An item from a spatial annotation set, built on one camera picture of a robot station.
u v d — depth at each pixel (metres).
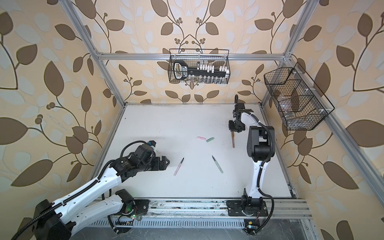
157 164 0.71
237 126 0.89
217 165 0.89
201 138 1.02
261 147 0.56
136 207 0.74
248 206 0.66
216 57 0.91
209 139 1.00
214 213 0.74
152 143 0.74
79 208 0.44
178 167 0.88
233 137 1.02
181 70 0.84
